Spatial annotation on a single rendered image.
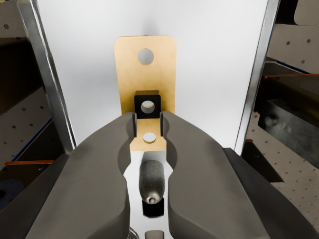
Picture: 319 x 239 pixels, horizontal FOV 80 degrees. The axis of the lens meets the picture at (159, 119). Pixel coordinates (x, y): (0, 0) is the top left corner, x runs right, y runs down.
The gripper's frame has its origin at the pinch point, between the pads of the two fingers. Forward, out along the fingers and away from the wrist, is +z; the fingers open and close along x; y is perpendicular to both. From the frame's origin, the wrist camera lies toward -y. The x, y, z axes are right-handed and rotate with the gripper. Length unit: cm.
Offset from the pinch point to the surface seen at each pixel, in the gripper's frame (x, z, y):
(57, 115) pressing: -9.7, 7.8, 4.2
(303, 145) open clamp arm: 14.9, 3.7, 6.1
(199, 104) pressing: 5.4, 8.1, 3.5
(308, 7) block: 15.6, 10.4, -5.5
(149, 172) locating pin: -0.3, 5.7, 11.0
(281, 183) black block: 19.4, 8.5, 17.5
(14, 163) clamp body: -21.2, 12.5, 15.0
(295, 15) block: 14.6, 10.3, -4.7
